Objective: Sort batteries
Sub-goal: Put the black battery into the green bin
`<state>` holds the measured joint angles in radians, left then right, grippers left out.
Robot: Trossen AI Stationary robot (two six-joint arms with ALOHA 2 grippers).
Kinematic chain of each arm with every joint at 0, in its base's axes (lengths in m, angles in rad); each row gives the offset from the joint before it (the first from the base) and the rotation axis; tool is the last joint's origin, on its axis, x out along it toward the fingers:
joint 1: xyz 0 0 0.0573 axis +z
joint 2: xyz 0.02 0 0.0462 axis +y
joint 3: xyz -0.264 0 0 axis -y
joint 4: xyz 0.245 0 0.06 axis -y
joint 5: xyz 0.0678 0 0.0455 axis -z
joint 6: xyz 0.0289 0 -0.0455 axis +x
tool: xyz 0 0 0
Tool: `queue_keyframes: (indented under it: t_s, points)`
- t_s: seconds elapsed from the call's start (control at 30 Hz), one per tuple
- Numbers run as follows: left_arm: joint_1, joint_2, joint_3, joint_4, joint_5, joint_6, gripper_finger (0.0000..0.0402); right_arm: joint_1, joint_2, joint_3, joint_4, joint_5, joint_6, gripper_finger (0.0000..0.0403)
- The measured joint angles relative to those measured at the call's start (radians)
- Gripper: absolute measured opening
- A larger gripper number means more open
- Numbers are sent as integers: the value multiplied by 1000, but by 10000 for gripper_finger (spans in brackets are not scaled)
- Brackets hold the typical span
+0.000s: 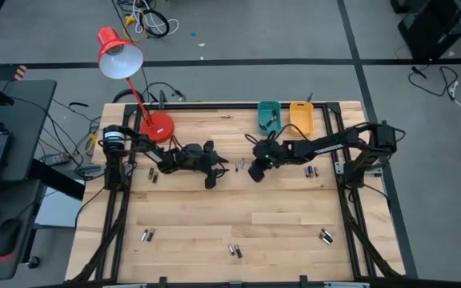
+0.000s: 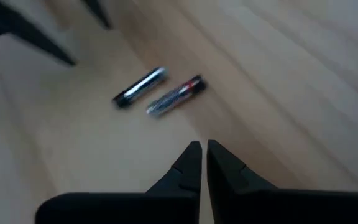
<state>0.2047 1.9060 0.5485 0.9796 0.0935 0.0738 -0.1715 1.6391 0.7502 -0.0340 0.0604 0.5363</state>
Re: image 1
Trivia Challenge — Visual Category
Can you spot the yellow plastic bin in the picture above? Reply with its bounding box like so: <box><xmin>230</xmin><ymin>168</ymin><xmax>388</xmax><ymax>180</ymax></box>
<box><xmin>289</xmin><ymin>101</ymin><xmax>315</xmax><ymax>138</ymax></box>

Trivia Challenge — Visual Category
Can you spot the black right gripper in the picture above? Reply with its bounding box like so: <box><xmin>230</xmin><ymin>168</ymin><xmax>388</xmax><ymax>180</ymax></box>
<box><xmin>247</xmin><ymin>139</ymin><xmax>288</xmax><ymax>183</ymax></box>

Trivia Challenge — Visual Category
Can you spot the black aluminium rig frame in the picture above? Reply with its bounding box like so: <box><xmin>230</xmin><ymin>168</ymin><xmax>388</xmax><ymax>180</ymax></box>
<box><xmin>70</xmin><ymin>101</ymin><xmax>406</xmax><ymax>288</ymax></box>

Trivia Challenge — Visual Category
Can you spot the black computer mouse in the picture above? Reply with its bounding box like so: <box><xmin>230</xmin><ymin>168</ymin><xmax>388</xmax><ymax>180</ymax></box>
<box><xmin>0</xmin><ymin>218</ymin><xmax>23</xmax><ymax>258</ymax></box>

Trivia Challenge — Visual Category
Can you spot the yellow plug cable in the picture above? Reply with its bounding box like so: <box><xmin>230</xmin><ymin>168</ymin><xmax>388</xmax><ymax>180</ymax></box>
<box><xmin>123</xmin><ymin>14</ymin><xmax>148</xmax><ymax>42</ymax></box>

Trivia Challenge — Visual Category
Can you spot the thin yellow cable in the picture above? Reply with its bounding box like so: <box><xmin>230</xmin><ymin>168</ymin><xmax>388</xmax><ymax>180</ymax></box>
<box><xmin>38</xmin><ymin>134</ymin><xmax>98</xmax><ymax>159</ymax></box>

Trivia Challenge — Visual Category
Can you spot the red desk lamp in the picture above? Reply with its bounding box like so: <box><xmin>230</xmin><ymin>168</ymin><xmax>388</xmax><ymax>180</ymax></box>
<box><xmin>96</xmin><ymin>26</ymin><xmax>175</xmax><ymax>144</ymax></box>

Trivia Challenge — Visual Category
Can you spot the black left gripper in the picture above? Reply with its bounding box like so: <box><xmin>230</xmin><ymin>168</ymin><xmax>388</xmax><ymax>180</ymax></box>
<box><xmin>174</xmin><ymin>139</ymin><xmax>230</xmax><ymax>190</ymax></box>

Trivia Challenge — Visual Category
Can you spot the coiled black cable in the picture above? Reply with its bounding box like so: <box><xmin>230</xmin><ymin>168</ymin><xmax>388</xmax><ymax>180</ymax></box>
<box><xmin>139</xmin><ymin>7</ymin><xmax>171</xmax><ymax>40</ymax></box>

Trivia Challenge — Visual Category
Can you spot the black floor cable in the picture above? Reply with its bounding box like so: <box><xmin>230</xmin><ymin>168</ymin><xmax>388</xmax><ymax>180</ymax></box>
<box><xmin>407</xmin><ymin>65</ymin><xmax>460</xmax><ymax>98</ymax></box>

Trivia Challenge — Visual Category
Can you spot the black computer desk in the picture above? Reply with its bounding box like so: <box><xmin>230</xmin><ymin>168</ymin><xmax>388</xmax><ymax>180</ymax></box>
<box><xmin>0</xmin><ymin>78</ymin><xmax>58</xmax><ymax>281</ymax></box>

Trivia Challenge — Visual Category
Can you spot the black power brick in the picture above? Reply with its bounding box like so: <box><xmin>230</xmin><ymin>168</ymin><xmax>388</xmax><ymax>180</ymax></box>
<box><xmin>39</xmin><ymin>153</ymin><xmax>70</xmax><ymax>168</ymax></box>

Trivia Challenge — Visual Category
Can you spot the black lamp cable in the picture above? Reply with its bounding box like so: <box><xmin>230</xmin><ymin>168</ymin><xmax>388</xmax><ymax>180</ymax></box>
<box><xmin>111</xmin><ymin>81</ymin><xmax>187</xmax><ymax>106</ymax></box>

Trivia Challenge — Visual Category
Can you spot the teal plastic bin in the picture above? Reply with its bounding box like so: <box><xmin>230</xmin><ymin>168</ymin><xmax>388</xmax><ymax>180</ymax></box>
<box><xmin>257</xmin><ymin>100</ymin><xmax>283</xmax><ymax>137</ymax></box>

